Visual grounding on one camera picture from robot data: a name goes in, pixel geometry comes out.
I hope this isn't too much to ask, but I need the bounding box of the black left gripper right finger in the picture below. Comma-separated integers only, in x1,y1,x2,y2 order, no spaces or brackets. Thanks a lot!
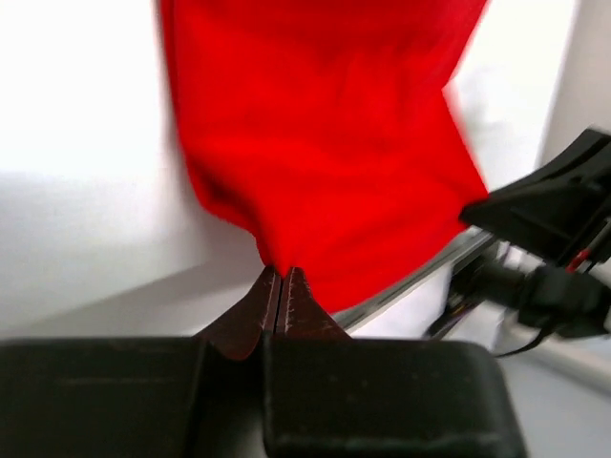
263,268,528,457

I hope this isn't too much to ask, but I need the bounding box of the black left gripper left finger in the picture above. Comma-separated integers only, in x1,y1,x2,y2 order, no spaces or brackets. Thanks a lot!
1,268,282,457

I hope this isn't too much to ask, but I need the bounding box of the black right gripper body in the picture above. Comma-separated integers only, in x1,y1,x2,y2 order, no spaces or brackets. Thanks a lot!
459,128,610,266

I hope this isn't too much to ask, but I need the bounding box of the red t shirt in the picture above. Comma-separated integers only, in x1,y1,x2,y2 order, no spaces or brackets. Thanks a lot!
160,1,487,313

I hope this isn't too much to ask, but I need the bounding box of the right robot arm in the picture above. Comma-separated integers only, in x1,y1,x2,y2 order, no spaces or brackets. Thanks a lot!
453,128,610,339

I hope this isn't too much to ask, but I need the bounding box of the aluminium table rail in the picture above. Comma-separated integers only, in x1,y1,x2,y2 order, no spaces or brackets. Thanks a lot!
332,228,498,332

